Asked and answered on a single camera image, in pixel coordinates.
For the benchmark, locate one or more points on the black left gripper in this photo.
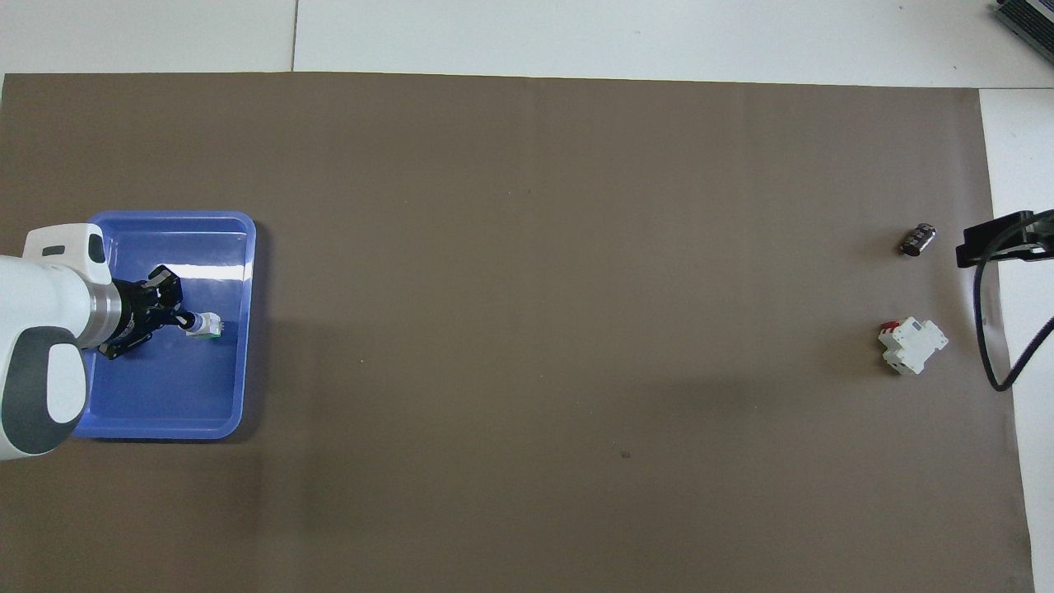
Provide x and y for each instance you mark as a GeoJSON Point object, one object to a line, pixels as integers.
{"type": "Point", "coordinates": [136, 313]}

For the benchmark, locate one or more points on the selector switch bright green block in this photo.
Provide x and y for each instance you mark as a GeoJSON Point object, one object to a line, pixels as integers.
{"type": "Point", "coordinates": [206, 326]}

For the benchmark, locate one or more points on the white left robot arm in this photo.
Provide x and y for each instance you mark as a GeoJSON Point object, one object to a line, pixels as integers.
{"type": "Point", "coordinates": [41, 329]}

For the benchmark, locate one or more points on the small black electronic component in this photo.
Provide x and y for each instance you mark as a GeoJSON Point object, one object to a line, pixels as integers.
{"type": "Point", "coordinates": [918, 240]}

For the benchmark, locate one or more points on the blue plastic tray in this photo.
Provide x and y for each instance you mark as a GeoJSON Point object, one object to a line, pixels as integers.
{"type": "Point", "coordinates": [206, 387]}

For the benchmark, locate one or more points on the white circuit breaker red lever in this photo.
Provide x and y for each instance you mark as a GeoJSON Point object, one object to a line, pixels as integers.
{"type": "Point", "coordinates": [914, 346]}

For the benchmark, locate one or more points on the grey ribbed device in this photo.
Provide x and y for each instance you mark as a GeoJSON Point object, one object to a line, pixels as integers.
{"type": "Point", "coordinates": [1033, 16]}

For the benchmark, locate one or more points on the brown paper table mat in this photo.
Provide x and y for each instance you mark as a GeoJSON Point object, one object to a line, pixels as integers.
{"type": "Point", "coordinates": [527, 329]}

